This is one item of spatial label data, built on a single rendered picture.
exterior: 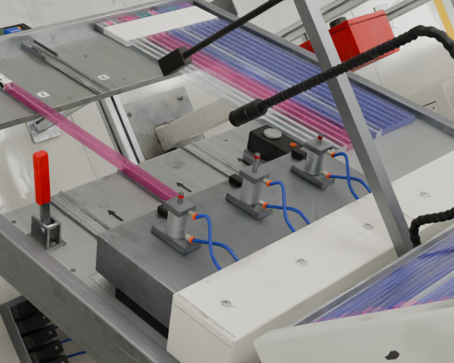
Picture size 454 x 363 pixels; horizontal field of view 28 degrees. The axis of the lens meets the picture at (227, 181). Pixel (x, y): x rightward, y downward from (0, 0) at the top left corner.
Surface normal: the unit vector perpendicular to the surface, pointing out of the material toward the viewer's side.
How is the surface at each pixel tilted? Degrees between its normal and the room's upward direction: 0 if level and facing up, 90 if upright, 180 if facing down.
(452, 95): 0
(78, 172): 0
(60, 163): 0
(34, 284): 90
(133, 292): 90
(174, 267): 48
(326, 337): 90
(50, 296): 90
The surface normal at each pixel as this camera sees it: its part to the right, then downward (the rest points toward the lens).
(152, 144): 0.60, -0.24
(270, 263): 0.12, -0.84
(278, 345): -0.70, 0.30
